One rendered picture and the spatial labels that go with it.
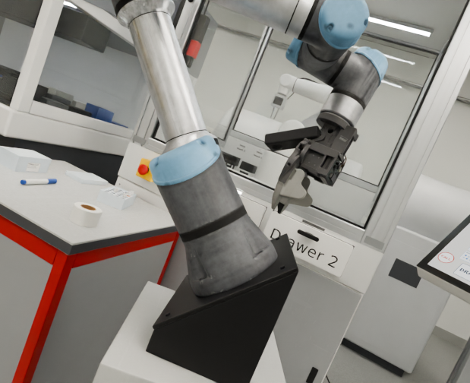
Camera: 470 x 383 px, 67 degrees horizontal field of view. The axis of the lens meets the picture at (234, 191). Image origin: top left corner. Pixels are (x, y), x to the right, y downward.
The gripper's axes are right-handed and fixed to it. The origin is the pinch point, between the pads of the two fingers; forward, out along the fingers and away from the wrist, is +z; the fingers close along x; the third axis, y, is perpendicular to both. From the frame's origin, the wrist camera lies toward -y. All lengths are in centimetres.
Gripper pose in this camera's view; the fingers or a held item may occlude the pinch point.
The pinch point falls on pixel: (276, 204)
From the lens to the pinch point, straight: 71.9
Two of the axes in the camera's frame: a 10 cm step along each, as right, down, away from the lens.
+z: -5.1, 8.6, -0.3
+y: 7.6, 4.3, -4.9
